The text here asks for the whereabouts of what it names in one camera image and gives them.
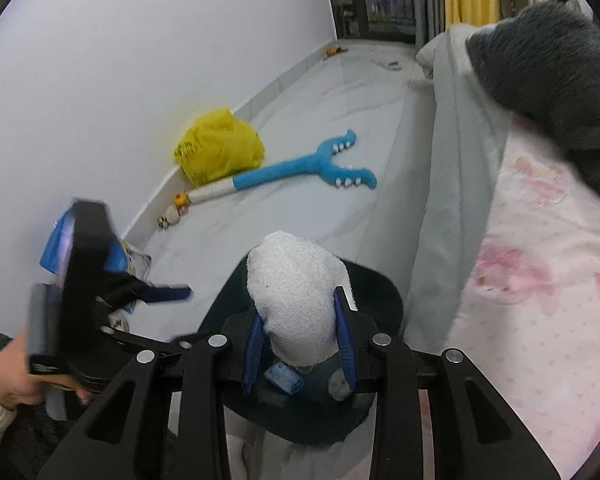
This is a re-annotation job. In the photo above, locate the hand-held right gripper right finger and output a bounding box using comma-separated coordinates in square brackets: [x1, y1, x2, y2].
[332, 286, 563, 480]

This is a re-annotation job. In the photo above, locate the small beige toy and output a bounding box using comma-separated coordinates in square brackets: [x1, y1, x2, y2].
[157, 206, 181, 230]

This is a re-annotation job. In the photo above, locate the blue white box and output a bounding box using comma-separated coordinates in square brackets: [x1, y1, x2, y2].
[264, 362, 304, 395]

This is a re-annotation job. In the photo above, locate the person's left hand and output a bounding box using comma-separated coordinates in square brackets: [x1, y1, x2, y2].
[0, 332, 93, 411]

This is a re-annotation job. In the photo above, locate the grey bed sheet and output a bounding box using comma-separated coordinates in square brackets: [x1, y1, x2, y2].
[402, 25, 511, 351]

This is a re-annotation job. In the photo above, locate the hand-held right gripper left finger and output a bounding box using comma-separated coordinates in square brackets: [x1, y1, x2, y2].
[37, 310, 268, 480]

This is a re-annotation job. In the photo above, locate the blue printed packet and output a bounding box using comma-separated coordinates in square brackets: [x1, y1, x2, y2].
[39, 209, 153, 328]

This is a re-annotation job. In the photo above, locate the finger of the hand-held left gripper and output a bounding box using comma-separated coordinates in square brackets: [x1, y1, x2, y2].
[130, 282, 195, 307]

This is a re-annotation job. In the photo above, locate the grey crumpled wad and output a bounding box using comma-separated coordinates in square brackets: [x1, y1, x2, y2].
[326, 370, 357, 402]

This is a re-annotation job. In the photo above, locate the dark green bin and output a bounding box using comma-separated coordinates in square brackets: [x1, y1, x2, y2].
[195, 255, 406, 448]

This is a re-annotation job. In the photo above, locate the dark grey fleece blanket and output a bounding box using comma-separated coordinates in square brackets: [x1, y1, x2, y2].
[465, 0, 600, 211]

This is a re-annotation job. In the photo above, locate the pink printed blanket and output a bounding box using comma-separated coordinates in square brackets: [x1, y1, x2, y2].
[450, 115, 600, 476]

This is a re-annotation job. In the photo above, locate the white terry towel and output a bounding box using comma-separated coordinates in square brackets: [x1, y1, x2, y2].
[246, 230, 352, 367]

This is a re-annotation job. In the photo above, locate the blue plush toy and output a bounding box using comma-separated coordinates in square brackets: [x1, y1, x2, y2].
[187, 129, 377, 206]

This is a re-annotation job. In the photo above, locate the yellow plastic bag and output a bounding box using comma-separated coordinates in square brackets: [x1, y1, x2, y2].
[173, 106, 266, 187]

